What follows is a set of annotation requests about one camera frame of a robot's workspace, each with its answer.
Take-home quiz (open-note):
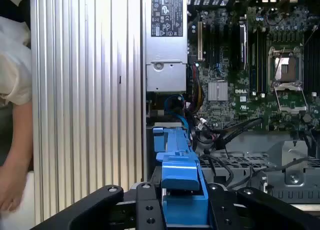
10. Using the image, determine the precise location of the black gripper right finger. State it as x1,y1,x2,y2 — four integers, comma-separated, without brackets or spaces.
207,183,320,230

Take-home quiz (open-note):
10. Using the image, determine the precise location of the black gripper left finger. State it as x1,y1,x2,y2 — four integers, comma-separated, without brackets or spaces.
31,182,166,230

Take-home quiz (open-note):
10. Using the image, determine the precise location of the black disk wire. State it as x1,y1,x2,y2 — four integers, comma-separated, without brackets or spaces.
249,157,320,193
202,151,236,191

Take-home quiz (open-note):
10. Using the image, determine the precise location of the hard disk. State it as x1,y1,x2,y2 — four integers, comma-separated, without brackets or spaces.
152,126,210,228

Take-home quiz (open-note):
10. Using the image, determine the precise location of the black RAM slot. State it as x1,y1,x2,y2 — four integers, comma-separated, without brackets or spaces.
250,27,256,95
263,27,268,95
259,27,264,96
254,27,260,95

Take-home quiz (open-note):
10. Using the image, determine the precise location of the black expansion slot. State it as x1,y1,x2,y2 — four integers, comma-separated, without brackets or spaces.
214,24,221,66
205,24,213,63

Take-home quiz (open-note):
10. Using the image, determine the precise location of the white expansion slot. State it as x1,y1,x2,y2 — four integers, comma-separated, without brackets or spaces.
197,20,203,61

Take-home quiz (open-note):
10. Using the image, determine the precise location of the person bare hand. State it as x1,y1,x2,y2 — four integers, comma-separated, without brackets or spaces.
0,162,30,213

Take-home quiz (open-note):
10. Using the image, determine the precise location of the metal drive cage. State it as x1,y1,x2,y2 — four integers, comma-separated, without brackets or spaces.
199,134,320,206

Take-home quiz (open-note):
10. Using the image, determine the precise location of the green motherboard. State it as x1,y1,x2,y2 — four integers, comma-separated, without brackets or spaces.
187,5,320,133

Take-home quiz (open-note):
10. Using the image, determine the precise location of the silver chipset heat sink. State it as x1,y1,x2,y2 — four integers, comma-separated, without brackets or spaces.
208,81,229,101

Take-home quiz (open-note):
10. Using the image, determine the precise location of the metal socket cover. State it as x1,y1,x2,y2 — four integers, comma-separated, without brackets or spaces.
273,86,308,114

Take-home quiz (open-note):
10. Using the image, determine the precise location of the silver power supply unit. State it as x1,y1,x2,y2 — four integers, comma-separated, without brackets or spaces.
145,0,188,93

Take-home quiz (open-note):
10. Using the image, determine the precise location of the black PC case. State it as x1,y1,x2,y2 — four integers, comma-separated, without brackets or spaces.
141,0,320,208

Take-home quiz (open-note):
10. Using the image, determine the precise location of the CPU socket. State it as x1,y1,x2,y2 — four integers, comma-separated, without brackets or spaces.
267,46,305,87

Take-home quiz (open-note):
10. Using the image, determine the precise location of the thin metal locking lever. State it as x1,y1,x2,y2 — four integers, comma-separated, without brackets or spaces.
303,25,319,45
274,47,287,75

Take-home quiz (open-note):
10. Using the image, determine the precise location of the black sleeved wire bundle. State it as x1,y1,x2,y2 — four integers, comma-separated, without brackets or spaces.
212,116,265,152

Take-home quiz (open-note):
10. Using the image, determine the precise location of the thin wire white connector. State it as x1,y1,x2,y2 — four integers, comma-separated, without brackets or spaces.
197,116,209,131

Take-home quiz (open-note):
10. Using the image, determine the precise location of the blue data wire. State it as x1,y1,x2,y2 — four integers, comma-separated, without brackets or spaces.
164,94,189,131

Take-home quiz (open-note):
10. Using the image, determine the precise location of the yellow red power wire bundle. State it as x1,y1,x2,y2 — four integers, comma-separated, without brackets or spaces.
188,64,205,115

